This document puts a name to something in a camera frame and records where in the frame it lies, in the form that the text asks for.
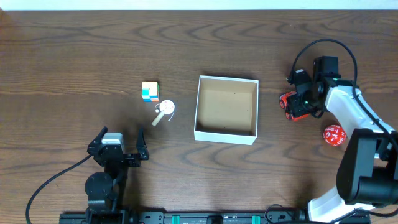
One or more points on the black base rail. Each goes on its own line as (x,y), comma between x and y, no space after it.
(158,217)

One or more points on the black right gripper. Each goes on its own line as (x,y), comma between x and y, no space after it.
(313,111)

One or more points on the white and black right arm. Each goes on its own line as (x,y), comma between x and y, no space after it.
(367,175)

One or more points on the red toy truck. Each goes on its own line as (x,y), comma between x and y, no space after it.
(293,110)

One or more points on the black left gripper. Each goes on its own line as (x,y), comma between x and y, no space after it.
(125,157)

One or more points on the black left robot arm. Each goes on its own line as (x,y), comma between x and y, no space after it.
(105,189)

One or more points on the small wooden rattle drum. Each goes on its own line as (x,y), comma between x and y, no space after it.
(166,107)

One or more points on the white cardboard box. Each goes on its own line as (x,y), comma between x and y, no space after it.
(227,110)

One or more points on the multicoloured puzzle cube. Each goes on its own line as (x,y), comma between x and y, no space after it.
(150,91)

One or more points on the red many-sided die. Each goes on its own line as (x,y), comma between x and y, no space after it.
(334,135)

